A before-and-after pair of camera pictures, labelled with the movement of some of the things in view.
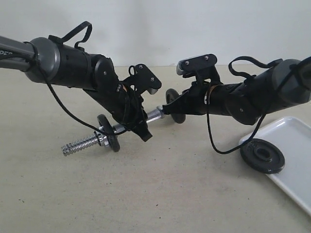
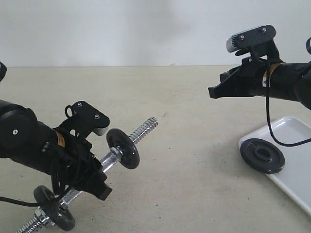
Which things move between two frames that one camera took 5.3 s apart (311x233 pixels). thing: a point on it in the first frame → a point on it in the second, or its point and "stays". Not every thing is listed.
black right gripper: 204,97 → 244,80
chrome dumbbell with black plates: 105,134 → 55,211
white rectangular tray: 292,136 stays
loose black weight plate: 263,156 stays
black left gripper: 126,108 → 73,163
